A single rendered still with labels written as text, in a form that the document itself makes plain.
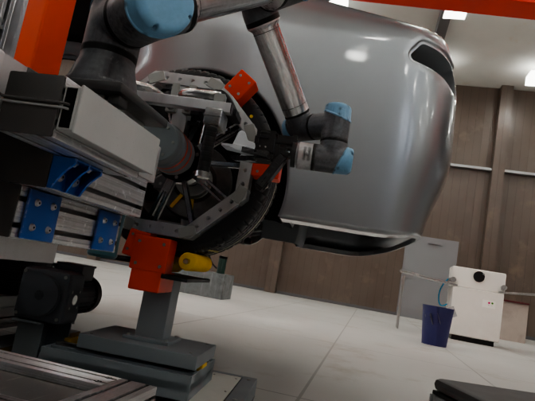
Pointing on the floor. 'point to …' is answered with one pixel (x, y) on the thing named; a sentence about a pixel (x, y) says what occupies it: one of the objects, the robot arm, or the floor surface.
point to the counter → (514, 321)
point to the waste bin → (436, 325)
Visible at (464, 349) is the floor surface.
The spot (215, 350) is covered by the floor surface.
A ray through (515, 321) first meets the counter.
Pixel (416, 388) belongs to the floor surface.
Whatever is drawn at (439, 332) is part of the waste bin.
